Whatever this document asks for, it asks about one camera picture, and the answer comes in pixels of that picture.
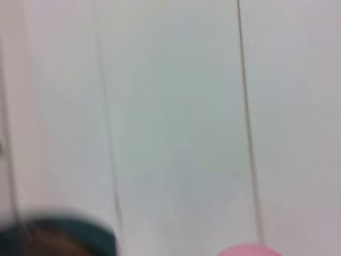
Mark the pink peach toy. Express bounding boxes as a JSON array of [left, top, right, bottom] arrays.
[[218, 243, 283, 256]]

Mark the dark teal insulated lunch bag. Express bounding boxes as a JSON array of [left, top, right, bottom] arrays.
[[0, 213, 118, 256]]

